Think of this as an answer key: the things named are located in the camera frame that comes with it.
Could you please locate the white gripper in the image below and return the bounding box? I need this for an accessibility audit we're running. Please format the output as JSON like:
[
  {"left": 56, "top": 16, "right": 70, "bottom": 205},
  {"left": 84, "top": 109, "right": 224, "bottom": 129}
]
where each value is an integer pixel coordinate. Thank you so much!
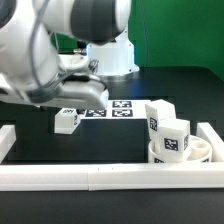
[{"left": 0, "top": 74, "right": 109, "bottom": 110}]

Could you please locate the white round stool seat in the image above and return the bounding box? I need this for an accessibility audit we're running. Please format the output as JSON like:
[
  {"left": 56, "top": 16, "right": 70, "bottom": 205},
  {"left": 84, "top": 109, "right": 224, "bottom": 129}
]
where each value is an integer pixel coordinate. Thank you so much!
[{"left": 148, "top": 135, "right": 213, "bottom": 163}]

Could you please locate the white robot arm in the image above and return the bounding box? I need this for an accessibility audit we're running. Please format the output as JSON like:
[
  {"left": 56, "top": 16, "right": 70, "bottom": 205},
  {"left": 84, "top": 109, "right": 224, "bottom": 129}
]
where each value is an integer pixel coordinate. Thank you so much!
[{"left": 0, "top": 0, "right": 132, "bottom": 109}]

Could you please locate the white marker sheet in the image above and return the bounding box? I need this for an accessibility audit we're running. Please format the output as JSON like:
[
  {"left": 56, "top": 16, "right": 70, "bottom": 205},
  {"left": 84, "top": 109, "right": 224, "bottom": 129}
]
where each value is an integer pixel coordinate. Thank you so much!
[{"left": 81, "top": 100, "right": 149, "bottom": 120}]

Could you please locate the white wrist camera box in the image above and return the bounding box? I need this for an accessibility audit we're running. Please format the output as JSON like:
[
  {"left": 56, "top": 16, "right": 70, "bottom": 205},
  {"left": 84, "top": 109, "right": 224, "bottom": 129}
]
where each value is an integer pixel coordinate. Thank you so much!
[{"left": 59, "top": 54, "right": 99, "bottom": 74}]

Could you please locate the white left fence rail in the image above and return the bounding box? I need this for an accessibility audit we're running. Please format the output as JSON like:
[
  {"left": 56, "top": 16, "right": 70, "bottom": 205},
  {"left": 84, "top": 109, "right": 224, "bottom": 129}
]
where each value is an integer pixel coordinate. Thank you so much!
[{"left": 0, "top": 125, "right": 16, "bottom": 164}]

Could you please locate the white fence rail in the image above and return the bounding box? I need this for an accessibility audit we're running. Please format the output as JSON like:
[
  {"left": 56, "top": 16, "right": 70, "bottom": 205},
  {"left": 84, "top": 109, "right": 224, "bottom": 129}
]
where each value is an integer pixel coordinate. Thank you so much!
[
  {"left": 0, "top": 125, "right": 16, "bottom": 164},
  {"left": 196, "top": 122, "right": 224, "bottom": 162},
  {"left": 0, "top": 163, "right": 224, "bottom": 191}
]

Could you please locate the white right fence rail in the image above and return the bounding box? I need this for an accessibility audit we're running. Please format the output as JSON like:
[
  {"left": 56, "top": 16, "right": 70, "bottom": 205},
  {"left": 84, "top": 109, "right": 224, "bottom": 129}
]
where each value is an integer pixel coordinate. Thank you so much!
[{"left": 196, "top": 122, "right": 224, "bottom": 162}]

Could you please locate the white front fence rail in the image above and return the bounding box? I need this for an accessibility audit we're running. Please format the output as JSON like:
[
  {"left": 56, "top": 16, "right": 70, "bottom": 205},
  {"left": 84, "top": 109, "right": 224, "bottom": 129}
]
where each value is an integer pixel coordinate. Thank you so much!
[{"left": 0, "top": 163, "right": 224, "bottom": 191}]

